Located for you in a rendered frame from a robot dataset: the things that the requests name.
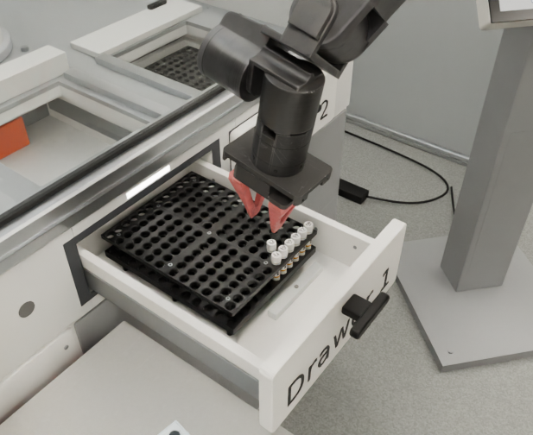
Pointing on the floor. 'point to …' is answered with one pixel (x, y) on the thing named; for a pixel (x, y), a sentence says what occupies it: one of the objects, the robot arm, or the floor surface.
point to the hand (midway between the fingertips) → (266, 217)
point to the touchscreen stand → (492, 223)
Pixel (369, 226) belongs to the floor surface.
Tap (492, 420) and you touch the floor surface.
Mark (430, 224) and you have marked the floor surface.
